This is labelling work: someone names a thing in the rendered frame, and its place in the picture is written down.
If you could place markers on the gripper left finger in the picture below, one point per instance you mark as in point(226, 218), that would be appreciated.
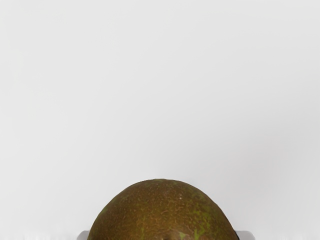
point(84, 235)

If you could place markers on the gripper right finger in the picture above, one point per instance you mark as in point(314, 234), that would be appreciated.
point(244, 235)

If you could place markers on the brown green round fruit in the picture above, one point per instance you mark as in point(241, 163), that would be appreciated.
point(162, 212)

